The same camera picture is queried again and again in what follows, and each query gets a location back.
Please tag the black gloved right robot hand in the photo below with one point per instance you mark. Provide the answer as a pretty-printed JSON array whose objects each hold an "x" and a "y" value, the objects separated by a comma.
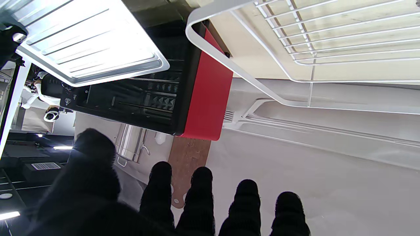
[{"x": 8, "y": 42}]

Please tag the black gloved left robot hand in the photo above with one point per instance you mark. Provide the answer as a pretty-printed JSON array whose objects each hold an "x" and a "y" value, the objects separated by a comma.
[{"x": 88, "y": 196}]

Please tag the ribbed grey metal baking tray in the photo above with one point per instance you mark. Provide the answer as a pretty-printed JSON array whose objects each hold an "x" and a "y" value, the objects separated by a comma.
[{"x": 92, "y": 42}]

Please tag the red black toaster oven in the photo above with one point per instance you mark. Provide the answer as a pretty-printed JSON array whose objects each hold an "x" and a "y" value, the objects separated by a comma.
[{"x": 206, "y": 98}]

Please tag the white fabric side banner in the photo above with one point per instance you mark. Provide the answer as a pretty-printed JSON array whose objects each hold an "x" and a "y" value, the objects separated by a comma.
[{"x": 14, "y": 98}]

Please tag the white robot unit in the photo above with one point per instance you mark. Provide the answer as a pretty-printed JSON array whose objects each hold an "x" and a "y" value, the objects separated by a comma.
[{"x": 39, "y": 95}]

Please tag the printed kitchen backdrop banner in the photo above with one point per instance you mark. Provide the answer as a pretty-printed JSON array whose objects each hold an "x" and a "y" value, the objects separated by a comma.
[{"x": 295, "y": 180}]

